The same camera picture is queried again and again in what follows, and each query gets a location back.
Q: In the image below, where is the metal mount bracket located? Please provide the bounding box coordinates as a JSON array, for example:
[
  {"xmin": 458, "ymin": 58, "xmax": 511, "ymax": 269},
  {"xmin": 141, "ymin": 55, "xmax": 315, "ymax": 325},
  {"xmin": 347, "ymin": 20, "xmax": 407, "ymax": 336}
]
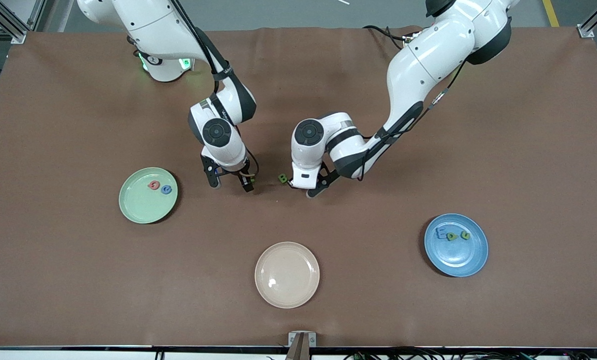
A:
[{"xmin": 284, "ymin": 331, "xmax": 318, "ymax": 360}]

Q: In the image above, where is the brown table mat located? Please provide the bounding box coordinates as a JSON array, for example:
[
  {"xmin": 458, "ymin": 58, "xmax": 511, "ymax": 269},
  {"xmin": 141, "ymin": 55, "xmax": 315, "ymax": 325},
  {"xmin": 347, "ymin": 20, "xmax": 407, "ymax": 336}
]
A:
[{"xmin": 0, "ymin": 26, "xmax": 597, "ymax": 349}]

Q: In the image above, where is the beige plate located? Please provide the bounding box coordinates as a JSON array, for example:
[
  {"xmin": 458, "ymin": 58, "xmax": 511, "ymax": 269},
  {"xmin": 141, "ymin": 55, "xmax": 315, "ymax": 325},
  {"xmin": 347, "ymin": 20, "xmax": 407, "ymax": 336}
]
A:
[{"xmin": 254, "ymin": 241, "xmax": 321, "ymax": 309}]

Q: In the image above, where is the green plate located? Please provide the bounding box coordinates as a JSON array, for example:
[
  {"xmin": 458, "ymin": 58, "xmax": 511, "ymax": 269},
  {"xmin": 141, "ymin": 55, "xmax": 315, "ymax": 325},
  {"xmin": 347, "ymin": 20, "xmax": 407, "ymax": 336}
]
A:
[{"xmin": 118, "ymin": 167, "xmax": 179, "ymax": 224}]

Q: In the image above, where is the yellow floor tape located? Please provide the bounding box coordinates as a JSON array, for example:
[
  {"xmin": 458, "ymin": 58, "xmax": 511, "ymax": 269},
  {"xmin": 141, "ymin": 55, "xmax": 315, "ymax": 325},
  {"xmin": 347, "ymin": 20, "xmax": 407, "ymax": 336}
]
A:
[{"xmin": 542, "ymin": 0, "xmax": 562, "ymax": 28}]

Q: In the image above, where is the white panel strip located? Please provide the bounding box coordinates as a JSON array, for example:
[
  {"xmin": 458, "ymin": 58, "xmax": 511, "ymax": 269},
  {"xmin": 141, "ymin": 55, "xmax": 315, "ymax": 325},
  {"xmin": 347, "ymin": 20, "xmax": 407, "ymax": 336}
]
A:
[{"xmin": 0, "ymin": 350, "xmax": 155, "ymax": 360}]

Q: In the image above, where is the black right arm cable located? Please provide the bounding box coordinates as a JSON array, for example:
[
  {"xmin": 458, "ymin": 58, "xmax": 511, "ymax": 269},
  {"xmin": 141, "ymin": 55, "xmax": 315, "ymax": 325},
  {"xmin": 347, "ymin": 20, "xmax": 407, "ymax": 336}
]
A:
[{"xmin": 171, "ymin": 0, "xmax": 260, "ymax": 180}]

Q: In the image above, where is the aluminium frame strut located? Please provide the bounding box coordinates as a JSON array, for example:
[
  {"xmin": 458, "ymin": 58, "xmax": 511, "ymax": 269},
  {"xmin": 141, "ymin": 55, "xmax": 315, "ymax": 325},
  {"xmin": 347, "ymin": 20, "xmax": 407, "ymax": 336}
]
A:
[{"xmin": 26, "ymin": 0, "xmax": 59, "ymax": 32}]

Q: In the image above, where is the blue plate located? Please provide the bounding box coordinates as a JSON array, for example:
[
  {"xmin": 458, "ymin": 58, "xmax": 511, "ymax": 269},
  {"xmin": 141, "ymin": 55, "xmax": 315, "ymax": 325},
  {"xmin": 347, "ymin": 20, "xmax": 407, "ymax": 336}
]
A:
[{"xmin": 423, "ymin": 213, "xmax": 489, "ymax": 278}]

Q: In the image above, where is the black table edge rail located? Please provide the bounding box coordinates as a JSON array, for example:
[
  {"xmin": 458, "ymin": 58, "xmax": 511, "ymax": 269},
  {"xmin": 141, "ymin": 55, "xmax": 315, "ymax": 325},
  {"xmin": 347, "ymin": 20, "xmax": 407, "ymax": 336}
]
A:
[{"xmin": 0, "ymin": 344, "xmax": 597, "ymax": 355}]

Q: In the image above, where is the black base cable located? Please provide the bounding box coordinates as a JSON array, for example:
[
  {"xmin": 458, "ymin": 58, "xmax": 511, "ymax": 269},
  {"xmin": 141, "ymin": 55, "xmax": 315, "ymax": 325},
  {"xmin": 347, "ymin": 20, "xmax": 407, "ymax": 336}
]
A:
[{"xmin": 362, "ymin": 25, "xmax": 414, "ymax": 51}]

